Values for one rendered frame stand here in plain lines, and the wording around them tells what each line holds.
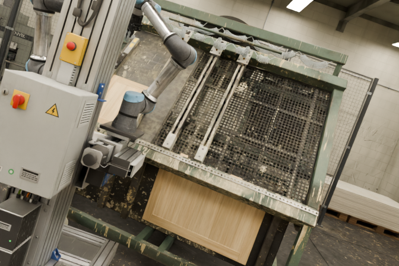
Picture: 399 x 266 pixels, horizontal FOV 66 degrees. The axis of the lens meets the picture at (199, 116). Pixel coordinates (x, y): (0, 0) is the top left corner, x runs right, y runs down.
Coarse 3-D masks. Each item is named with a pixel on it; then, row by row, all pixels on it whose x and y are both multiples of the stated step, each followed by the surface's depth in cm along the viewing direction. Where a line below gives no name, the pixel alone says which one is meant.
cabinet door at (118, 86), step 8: (112, 80) 269; (120, 80) 269; (128, 80) 269; (112, 88) 264; (120, 88) 265; (128, 88) 265; (136, 88) 265; (144, 88) 265; (112, 96) 260; (120, 96) 260; (104, 104) 255; (112, 104) 256; (120, 104) 256; (104, 112) 251; (112, 112) 252; (104, 120) 247; (112, 120) 248
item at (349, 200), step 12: (300, 180) 561; (324, 192) 562; (336, 192) 561; (348, 192) 561; (360, 192) 592; (372, 192) 648; (336, 204) 563; (348, 204) 563; (360, 204) 562; (372, 204) 561; (384, 204) 561; (396, 204) 600; (336, 216) 573; (348, 216) 571; (360, 216) 563; (372, 216) 564; (384, 216) 563; (396, 216) 562; (384, 228) 565; (396, 228) 564
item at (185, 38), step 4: (184, 24) 277; (184, 28) 275; (184, 32) 276; (180, 36) 280; (184, 36) 280; (188, 36) 287; (184, 40) 285; (168, 60) 276; (160, 72) 268; (140, 116) 245; (140, 120) 248
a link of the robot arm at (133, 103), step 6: (126, 96) 181; (132, 96) 180; (138, 96) 182; (126, 102) 181; (132, 102) 180; (138, 102) 182; (144, 102) 189; (120, 108) 184; (126, 108) 181; (132, 108) 181; (138, 108) 184; (144, 108) 191; (132, 114) 182
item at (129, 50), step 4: (132, 40) 292; (136, 44) 292; (128, 48) 287; (132, 48) 288; (128, 52) 284; (128, 56) 286; (124, 60) 281; (120, 64) 277; (116, 72) 276; (112, 76) 271
